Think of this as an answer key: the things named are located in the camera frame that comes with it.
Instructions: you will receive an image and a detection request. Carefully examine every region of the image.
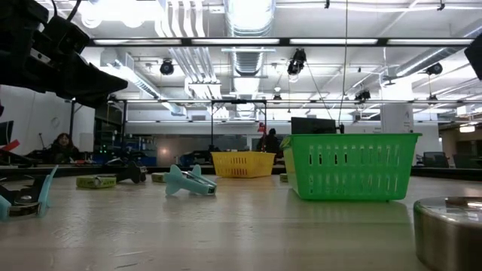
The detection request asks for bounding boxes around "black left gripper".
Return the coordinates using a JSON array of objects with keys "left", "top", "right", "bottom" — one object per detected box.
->
[{"left": 14, "top": 0, "right": 129, "bottom": 109}]

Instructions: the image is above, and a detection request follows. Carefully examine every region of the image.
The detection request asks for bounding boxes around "black staple remover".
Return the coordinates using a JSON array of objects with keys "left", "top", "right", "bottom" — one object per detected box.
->
[{"left": 115, "top": 160, "right": 148, "bottom": 185}]

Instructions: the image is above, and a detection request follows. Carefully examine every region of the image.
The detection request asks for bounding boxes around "green tape measure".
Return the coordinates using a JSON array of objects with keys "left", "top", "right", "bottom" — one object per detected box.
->
[{"left": 75, "top": 174, "right": 117, "bottom": 190}]

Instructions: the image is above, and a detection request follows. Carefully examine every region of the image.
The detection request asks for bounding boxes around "pale teal staple remover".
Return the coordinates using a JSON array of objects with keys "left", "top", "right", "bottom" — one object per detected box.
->
[
  {"left": 163, "top": 163, "right": 218, "bottom": 197},
  {"left": 0, "top": 164, "right": 59, "bottom": 222}
]

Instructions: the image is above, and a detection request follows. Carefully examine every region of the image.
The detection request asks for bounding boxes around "person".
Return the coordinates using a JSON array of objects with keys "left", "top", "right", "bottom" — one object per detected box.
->
[
  {"left": 257, "top": 127, "right": 283, "bottom": 157},
  {"left": 47, "top": 132, "right": 81, "bottom": 164}
]

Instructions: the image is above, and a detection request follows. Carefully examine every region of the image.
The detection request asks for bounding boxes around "dark monitor screen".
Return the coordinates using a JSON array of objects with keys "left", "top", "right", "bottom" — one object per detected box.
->
[{"left": 0, "top": 120, "right": 14, "bottom": 146}]

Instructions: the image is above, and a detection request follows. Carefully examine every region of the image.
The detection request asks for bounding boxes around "flat red item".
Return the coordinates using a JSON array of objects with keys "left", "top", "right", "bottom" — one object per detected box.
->
[{"left": 0, "top": 139, "right": 21, "bottom": 152}]

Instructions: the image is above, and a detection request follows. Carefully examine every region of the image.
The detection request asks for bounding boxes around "yellow plastic basket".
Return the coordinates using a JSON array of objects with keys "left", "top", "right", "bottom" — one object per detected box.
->
[{"left": 210, "top": 151, "right": 276, "bottom": 179}]

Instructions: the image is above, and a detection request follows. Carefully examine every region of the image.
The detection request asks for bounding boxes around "black overhead light bar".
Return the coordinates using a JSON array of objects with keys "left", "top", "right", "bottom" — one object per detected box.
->
[{"left": 87, "top": 36, "right": 476, "bottom": 47}]

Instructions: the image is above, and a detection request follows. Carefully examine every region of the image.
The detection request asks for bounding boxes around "black computer monitor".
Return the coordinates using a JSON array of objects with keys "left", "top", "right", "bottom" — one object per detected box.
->
[{"left": 290, "top": 116, "right": 337, "bottom": 136}]

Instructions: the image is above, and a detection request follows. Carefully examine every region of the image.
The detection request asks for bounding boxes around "green plastic basket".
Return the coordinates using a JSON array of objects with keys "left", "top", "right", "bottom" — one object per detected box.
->
[{"left": 279, "top": 132, "right": 423, "bottom": 202}]

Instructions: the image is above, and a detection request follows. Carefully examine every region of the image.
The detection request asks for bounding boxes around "white square pillar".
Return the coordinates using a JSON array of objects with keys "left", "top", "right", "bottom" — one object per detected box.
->
[{"left": 380, "top": 104, "right": 414, "bottom": 135}]

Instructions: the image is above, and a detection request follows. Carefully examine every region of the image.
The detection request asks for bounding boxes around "black workstation frame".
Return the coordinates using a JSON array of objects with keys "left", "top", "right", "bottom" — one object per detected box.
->
[
  {"left": 66, "top": 98, "right": 129, "bottom": 163},
  {"left": 209, "top": 99, "right": 269, "bottom": 154}
]

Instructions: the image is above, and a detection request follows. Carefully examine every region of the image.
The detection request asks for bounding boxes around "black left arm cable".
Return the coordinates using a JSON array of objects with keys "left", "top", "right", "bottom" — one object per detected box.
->
[{"left": 50, "top": 0, "right": 83, "bottom": 23}]

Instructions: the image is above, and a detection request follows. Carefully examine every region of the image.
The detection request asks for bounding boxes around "black aluminium table frame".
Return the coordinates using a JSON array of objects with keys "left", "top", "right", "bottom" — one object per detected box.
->
[{"left": 0, "top": 163, "right": 482, "bottom": 182}]

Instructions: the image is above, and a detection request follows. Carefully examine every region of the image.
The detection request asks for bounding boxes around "silver ceiling ventilation duct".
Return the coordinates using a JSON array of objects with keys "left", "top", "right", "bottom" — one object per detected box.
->
[{"left": 224, "top": 0, "right": 276, "bottom": 76}]

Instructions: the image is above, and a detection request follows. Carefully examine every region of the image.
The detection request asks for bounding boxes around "thin hanging black cable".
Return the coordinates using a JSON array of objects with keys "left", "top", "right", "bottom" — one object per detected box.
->
[{"left": 337, "top": 0, "right": 349, "bottom": 125}]

